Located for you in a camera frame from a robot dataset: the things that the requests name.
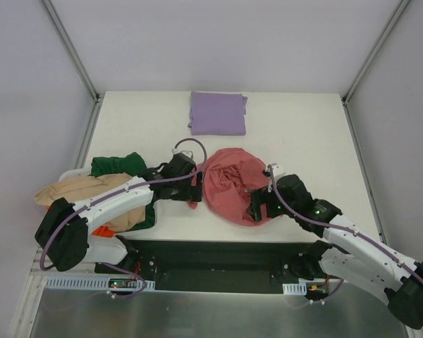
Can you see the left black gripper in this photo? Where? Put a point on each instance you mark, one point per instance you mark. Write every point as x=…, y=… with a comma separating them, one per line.
x=197, y=186

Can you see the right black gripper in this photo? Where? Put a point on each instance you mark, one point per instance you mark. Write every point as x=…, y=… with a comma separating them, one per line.
x=255, y=205

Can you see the pink t shirt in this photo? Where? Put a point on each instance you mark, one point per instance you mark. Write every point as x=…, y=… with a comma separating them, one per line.
x=229, y=177

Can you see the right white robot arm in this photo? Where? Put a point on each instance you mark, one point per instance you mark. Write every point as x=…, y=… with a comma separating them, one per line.
x=342, y=250

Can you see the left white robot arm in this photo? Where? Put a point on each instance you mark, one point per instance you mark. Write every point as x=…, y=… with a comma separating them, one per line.
x=66, y=232

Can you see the white laundry basket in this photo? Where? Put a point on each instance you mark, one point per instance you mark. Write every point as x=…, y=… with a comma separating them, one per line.
x=75, y=174

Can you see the green t shirt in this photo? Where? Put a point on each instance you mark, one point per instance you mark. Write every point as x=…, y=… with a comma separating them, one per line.
x=133, y=165

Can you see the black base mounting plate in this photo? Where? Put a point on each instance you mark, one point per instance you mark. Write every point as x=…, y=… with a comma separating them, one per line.
x=229, y=267

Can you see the folded purple t shirt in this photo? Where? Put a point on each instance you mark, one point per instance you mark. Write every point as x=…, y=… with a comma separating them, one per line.
x=215, y=114

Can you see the orange t shirt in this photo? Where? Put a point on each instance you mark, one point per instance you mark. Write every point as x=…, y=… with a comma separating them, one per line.
x=102, y=231

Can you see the beige t shirt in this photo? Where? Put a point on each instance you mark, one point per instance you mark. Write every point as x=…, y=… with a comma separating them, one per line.
x=80, y=188

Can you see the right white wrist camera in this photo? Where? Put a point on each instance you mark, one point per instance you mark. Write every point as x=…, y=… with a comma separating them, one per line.
x=274, y=169

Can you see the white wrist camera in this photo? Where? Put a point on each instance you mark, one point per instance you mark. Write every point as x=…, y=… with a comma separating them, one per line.
x=274, y=169
x=186, y=153

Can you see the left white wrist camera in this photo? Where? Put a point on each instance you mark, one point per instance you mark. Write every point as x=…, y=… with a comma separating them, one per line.
x=186, y=153

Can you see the right white cable duct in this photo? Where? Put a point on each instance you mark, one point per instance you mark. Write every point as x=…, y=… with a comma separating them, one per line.
x=295, y=289

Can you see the white cable duct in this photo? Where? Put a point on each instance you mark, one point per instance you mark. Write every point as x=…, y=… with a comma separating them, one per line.
x=295, y=289
x=112, y=284

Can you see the left white cable duct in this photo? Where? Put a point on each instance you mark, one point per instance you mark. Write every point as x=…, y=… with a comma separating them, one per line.
x=112, y=284

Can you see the left aluminium frame post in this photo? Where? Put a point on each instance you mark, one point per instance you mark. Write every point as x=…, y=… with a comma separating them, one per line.
x=68, y=46

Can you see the aluminium frame post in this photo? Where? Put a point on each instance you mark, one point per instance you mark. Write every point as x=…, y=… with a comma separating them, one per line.
x=68, y=46
x=387, y=30

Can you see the right aluminium frame post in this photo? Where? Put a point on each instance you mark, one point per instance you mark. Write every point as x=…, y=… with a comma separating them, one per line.
x=387, y=30

